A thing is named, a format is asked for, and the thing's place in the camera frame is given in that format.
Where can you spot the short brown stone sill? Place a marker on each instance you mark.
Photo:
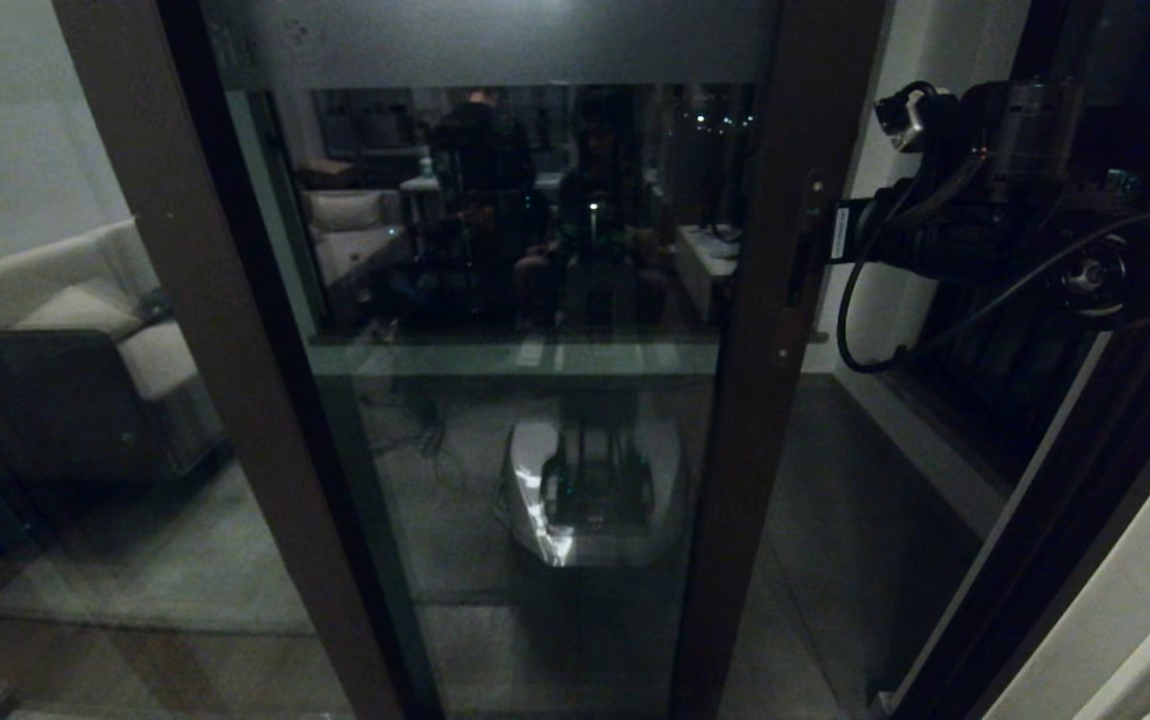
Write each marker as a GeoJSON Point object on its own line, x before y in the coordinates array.
{"type": "Point", "coordinates": [935, 440]}

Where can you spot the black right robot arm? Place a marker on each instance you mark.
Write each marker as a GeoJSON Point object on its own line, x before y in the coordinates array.
{"type": "Point", "coordinates": [1125, 270]}

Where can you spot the sliding glass door brown frame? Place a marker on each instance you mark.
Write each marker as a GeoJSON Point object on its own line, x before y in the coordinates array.
{"type": "Point", "coordinates": [765, 480]}

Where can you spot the grey rug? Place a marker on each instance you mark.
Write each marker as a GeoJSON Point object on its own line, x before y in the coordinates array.
{"type": "Point", "coordinates": [150, 560]}

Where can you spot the fixed glass panel brown frame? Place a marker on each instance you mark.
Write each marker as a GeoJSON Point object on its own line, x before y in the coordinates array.
{"type": "Point", "coordinates": [270, 450]}

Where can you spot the long brown stone sill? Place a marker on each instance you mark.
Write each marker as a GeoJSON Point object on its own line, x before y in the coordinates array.
{"type": "Point", "coordinates": [535, 340]}

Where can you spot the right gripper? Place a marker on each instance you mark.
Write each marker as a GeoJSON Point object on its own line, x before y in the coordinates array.
{"type": "Point", "coordinates": [955, 225]}

